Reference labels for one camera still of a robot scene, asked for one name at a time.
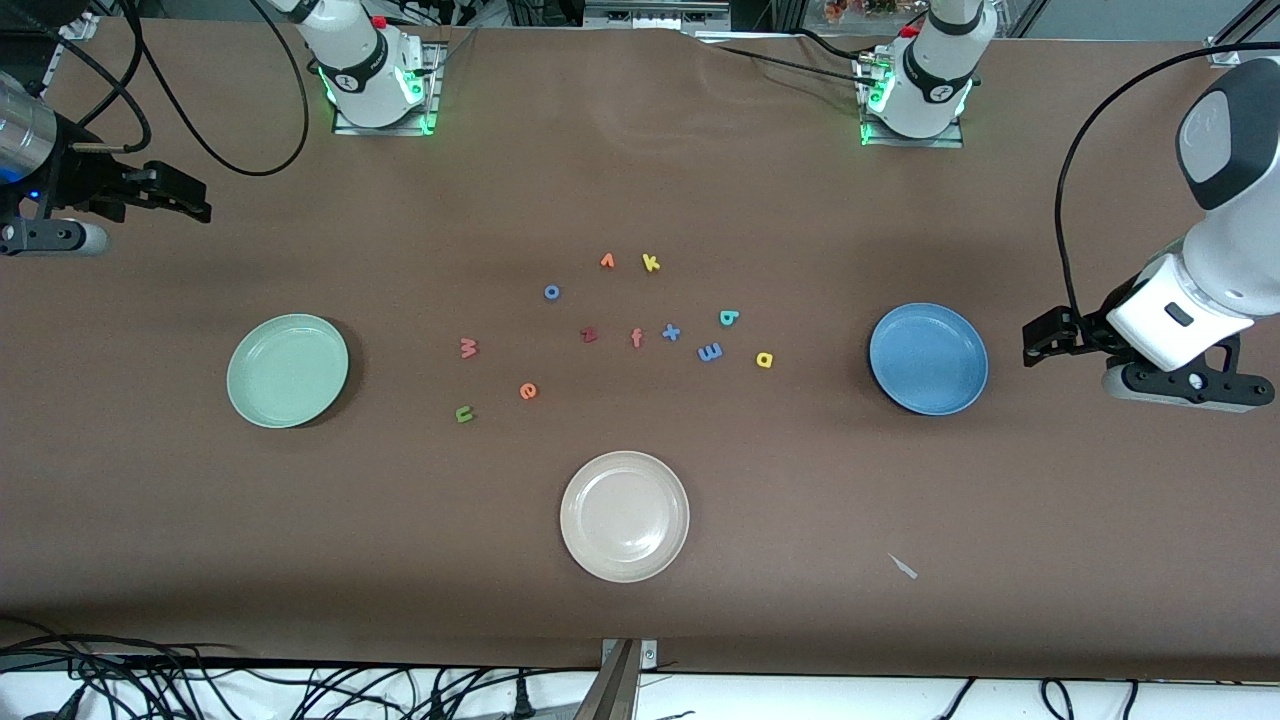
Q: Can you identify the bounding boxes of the brown table cover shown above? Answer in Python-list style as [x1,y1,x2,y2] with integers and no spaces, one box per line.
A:
[0,15,1280,681]

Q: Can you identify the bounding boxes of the blue plate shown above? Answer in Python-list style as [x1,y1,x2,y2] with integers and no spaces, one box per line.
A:
[868,302,990,417]

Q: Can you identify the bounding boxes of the black base power cable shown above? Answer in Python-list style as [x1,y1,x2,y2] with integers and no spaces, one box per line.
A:
[690,28,881,86]

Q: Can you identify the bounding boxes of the grey metal background equipment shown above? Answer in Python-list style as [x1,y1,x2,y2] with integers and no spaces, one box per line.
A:
[585,0,731,31]

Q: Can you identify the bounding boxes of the black cable tangle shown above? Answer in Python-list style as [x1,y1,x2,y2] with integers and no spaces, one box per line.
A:
[0,615,601,720]

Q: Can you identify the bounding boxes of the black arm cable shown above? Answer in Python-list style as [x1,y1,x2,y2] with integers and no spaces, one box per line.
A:
[1055,42,1280,319]
[20,0,311,178]

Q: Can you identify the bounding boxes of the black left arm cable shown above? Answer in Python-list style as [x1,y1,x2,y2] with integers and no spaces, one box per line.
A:
[1055,42,1280,319]

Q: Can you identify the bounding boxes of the beige plate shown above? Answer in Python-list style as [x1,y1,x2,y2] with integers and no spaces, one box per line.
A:
[559,450,692,584]

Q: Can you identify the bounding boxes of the green plate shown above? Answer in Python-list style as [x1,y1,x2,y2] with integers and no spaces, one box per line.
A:
[226,313,351,430]

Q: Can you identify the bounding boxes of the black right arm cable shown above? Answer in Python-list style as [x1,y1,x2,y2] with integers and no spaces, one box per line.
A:
[20,0,311,178]

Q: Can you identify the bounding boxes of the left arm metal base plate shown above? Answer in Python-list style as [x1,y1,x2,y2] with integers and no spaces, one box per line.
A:
[858,55,966,149]

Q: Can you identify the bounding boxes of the grey metal bracket bar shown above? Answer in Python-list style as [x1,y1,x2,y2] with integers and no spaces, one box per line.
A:
[575,638,661,720]

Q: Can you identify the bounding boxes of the aluminium frame profile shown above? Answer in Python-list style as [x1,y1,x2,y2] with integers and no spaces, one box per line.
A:
[55,0,101,41]
[1205,0,1280,67]

